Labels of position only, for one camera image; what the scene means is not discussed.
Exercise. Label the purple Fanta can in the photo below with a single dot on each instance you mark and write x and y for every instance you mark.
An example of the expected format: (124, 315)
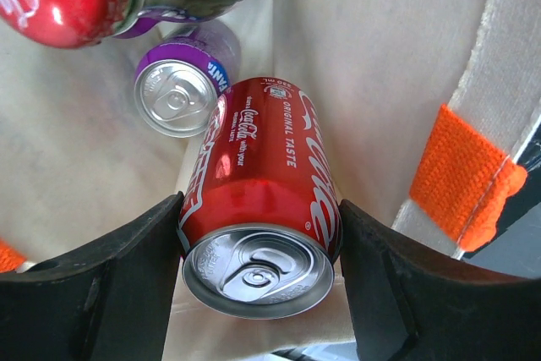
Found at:
(148, 18)
(177, 83)

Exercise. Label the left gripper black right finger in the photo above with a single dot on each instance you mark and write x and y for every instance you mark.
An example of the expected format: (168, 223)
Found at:
(410, 302)

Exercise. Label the red Coke can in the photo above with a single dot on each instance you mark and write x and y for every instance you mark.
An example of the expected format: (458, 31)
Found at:
(260, 225)

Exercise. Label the canvas bag with orange handles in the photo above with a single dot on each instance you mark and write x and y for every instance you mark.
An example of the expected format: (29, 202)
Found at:
(424, 107)

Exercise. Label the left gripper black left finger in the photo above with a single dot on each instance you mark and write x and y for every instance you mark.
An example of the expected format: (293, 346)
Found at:
(109, 299)

